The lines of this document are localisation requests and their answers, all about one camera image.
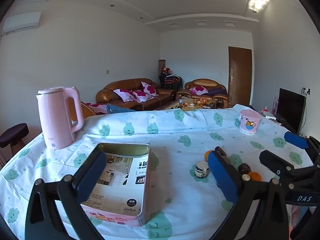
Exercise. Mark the wrinkled dark brown fruit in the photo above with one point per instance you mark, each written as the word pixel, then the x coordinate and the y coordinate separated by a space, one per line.
pixel 220 150
pixel 243 168

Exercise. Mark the brown wooden door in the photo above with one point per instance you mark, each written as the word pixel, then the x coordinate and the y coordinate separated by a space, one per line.
pixel 239 72

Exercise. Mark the dark round stool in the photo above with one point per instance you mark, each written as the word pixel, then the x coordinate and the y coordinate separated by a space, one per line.
pixel 13 135

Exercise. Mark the printed paper sheet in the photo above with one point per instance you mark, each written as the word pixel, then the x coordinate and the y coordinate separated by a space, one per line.
pixel 125 170

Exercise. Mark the pink floral blanket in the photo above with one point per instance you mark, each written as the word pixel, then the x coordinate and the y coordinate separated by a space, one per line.
pixel 98 106

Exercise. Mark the pink cartoon bucket with lid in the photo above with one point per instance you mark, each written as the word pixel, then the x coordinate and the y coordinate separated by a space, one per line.
pixel 248 125

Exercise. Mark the white and magenta pillow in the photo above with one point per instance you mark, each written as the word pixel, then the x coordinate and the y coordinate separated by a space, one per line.
pixel 142 96
pixel 198 89
pixel 121 93
pixel 149 88

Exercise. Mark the pink electric kettle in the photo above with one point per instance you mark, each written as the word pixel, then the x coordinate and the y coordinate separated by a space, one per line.
pixel 55 120

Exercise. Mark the small round jar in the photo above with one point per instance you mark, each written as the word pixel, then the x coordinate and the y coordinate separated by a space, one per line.
pixel 201 170

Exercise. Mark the brown leather armchair sofa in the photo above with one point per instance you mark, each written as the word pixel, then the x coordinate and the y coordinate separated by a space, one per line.
pixel 202 82

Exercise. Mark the wooden coffee table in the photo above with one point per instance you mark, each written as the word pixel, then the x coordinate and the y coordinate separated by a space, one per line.
pixel 172 103

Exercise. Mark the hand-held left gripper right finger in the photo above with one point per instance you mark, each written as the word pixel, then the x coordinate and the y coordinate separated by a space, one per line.
pixel 222 175

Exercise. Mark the blue denim cloth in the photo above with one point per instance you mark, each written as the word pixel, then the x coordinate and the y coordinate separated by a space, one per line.
pixel 117 108

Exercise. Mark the white flat box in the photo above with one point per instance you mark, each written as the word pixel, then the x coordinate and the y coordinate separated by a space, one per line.
pixel 268 116

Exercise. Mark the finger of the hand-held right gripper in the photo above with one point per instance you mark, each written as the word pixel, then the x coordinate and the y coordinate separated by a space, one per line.
pixel 296 140
pixel 275 162

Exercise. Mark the stack of dark chairs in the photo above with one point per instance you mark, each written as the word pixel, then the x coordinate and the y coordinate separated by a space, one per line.
pixel 170 81

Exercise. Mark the wall socket with plug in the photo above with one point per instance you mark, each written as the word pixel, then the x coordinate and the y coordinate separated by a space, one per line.
pixel 307 90

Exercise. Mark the pink metal tin box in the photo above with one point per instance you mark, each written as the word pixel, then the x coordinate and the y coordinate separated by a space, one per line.
pixel 146 187

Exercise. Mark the white wall air conditioner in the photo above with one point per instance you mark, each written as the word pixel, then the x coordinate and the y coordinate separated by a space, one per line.
pixel 22 22

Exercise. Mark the heap of small colourful items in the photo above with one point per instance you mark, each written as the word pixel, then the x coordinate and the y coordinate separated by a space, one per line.
pixel 197 102

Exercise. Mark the tall patterned cylinder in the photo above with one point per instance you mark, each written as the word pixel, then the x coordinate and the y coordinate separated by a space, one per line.
pixel 162 63

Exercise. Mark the orange-brown leather chair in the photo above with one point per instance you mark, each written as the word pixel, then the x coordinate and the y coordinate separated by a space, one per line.
pixel 86 110

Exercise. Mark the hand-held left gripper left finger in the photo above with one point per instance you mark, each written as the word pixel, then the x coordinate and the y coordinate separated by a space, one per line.
pixel 92 175

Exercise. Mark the orange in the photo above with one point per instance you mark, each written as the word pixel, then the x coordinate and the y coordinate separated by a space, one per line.
pixel 255 176
pixel 207 155

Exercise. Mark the black flat television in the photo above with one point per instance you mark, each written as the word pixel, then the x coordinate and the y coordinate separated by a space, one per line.
pixel 291 110

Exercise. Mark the square ceiling vent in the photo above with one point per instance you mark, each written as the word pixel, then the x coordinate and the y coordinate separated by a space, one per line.
pixel 229 23
pixel 201 23

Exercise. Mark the red plush toys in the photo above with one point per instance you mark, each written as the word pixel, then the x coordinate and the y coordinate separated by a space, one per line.
pixel 166 69

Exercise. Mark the long brown leather sofa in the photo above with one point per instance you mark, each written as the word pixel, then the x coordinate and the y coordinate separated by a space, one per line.
pixel 125 83

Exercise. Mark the purple blanket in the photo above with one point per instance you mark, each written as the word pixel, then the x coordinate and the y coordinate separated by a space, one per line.
pixel 217 90

